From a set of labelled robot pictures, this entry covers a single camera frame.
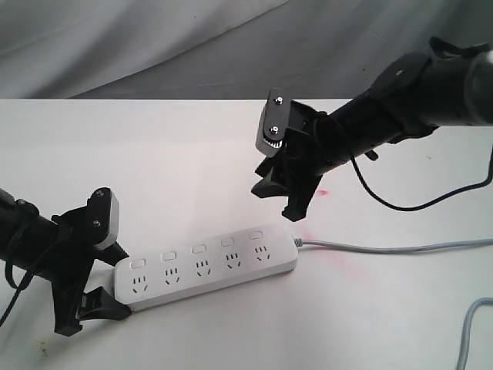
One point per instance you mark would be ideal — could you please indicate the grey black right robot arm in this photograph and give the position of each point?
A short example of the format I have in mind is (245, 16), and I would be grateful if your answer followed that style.
(410, 99)

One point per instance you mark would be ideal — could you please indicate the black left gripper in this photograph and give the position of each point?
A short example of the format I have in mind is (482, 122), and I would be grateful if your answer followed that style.
(70, 264)

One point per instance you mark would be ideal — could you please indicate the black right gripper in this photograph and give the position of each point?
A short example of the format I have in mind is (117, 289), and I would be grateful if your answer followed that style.
(291, 172)

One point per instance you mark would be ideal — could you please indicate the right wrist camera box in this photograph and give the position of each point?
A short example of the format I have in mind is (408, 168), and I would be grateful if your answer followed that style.
(273, 122)

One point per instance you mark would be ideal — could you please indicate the grey backdrop cloth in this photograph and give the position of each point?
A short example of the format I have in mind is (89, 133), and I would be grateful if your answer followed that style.
(219, 49)

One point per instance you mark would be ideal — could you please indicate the white five-outlet power strip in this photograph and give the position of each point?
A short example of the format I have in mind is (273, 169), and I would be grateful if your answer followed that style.
(150, 279)

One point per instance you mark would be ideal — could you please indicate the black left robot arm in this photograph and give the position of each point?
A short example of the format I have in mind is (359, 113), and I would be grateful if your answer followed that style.
(26, 240)

